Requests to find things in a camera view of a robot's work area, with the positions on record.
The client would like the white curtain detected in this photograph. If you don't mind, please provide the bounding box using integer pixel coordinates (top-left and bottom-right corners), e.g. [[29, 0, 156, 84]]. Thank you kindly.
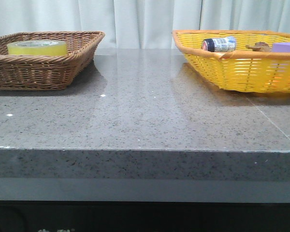
[[0, 0, 290, 49]]

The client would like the purple foam block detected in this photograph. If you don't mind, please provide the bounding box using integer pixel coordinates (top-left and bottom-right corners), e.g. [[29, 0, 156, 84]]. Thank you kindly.
[[272, 42, 290, 53]]

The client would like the brown wicker basket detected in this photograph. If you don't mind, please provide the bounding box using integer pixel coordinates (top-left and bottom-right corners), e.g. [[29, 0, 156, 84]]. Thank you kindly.
[[0, 31, 105, 90]]

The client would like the yellow woven basket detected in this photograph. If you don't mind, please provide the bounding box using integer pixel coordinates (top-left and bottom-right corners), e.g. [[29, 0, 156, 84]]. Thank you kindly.
[[172, 29, 290, 93]]

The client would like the small black-capped bottle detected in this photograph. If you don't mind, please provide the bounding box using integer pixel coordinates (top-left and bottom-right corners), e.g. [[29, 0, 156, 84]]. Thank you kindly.
[[201, 36, 237, 52]]

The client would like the brown toy animal figure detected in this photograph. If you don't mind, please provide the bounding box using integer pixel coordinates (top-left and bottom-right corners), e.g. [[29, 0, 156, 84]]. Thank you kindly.
[[246, 42, 272, 52]]

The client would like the yellow clear tape roll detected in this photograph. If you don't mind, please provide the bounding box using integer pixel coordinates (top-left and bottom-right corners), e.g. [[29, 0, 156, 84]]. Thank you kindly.
[[7, 40, 68, 56]]

